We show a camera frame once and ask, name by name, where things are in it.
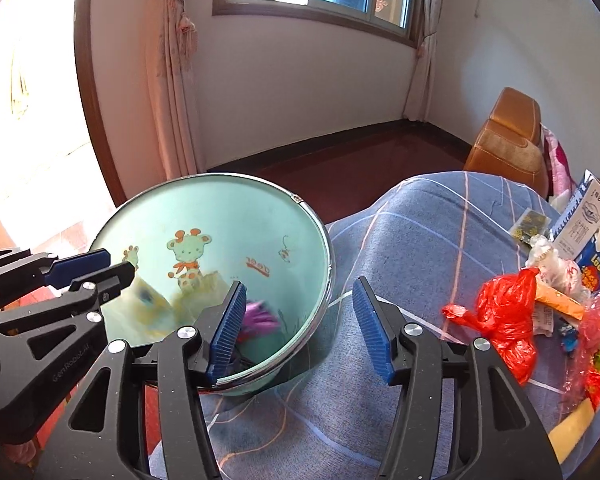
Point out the blue snack packet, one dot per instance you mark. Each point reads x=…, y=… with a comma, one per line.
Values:
x=595, y=270

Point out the purple crumpled wrapper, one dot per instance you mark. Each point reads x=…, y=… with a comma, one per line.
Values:
x=262, y=317

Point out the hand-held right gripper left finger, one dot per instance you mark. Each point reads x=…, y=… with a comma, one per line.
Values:
x=227, y=330

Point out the pink floral cloth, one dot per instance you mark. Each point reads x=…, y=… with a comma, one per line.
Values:
x=555, y=160

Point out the blue plaid blanket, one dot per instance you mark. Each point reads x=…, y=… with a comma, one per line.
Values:
x=430, y=230

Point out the orange leather sofa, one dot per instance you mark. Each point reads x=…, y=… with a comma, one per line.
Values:
x=510, y=150

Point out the mint green cartoon trash bin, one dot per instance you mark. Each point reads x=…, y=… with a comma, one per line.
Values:
x=260, y=220

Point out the red plastic bag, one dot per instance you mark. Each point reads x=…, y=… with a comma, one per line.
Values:
x=505, y=320

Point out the pale pink narrow curtain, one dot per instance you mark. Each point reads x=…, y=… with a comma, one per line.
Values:
x=425, y=60

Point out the brown wooden door frame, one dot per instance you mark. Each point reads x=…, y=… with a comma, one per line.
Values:
x=92, y=85

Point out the white crumpled plastic bag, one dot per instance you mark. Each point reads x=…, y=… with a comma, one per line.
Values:
x=555, y=270

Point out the multicolour foil wrapper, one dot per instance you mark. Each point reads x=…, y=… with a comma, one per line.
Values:
x=597, y=387

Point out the yellow snack wrapper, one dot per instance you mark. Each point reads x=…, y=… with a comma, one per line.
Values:
x=560, y=302

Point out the pink tied curtain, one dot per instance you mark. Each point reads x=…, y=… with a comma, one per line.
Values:
x=172, y=85

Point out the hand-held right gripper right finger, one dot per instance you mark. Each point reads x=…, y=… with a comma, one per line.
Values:
x=375, y=330

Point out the blue white milk carton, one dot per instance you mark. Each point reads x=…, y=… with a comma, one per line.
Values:
x=582, y=220

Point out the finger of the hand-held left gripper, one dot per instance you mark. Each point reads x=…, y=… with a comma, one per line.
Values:
x=80, y=265
x=107, y=280

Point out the dark yellow patterned packet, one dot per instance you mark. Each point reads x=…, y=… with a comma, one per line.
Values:
x=530, y=225

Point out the small blue wrapper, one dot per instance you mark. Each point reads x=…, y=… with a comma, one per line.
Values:
x=569, y=337

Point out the pale yellow wrapper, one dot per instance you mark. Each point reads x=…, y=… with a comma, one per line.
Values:
x=572, y=430

